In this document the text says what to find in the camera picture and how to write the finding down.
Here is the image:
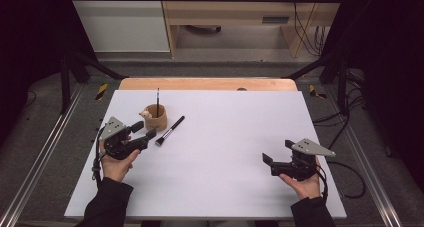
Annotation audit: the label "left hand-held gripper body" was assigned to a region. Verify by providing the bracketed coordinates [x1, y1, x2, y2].
[98, 116, 150, 161]

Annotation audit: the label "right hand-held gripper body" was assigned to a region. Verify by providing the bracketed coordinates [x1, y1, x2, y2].
[270, 138, 337, 182]

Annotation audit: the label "wooden pen holder cup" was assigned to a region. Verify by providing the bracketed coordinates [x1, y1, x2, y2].
[139, 103, 168, 132]

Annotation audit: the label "thick black makeup brush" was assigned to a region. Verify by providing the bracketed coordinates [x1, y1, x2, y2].
[154, 115, 186, 147]

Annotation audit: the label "person's right hand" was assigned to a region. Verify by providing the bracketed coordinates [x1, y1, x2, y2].
[278, 156, 323, 201]

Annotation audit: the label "person's left hand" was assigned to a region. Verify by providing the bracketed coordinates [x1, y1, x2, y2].
[99, 136, 142, 183]

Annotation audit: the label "left yellow clamp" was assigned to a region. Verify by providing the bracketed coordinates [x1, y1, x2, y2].
[95, 83, 109, 101]

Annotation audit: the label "yellow clamp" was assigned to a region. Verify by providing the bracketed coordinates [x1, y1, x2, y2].
[308, 84, 328, 100]
[95, 83, 109, 101]

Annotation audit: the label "right yellow clamp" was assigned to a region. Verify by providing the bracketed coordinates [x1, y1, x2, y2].
[308, 84, 328, 100]

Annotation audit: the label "wooden table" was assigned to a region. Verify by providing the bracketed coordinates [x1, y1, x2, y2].
[118, 77, 299, 92]

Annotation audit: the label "black metal stand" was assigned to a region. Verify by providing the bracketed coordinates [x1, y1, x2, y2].
[282, 49, 350, 117]
[59, 50, 130, 115]

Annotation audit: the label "white cabinet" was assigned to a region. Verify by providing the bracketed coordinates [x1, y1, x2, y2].
[66, 0, 171, 53]

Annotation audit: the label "light wooden desk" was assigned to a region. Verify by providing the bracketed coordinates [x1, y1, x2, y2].
[159, 0, 348, 59]

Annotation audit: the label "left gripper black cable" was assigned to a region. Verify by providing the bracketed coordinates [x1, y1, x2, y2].
[91, 126, 106, 189]

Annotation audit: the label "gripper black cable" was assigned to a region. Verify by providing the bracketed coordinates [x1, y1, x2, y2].
[91, 126, 106, 189]
[313, 160, 367, 200]

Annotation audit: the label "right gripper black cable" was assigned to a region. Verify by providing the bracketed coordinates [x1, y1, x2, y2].
[313, 160, 367, 200]

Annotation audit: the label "black floor cables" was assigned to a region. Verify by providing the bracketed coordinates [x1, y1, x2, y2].
[312, 68, 368, 151]

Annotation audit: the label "aluminium floor rail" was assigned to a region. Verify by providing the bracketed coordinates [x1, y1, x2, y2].
[0, 83, 85, 227]
[323, 86, 405, 227]

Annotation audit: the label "bundle of hanging cables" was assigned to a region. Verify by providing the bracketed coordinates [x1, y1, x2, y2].
[290, 0, 327, 57]

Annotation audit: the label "dark drawer handle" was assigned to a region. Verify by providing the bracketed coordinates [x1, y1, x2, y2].
[261, 16, 291, 25]

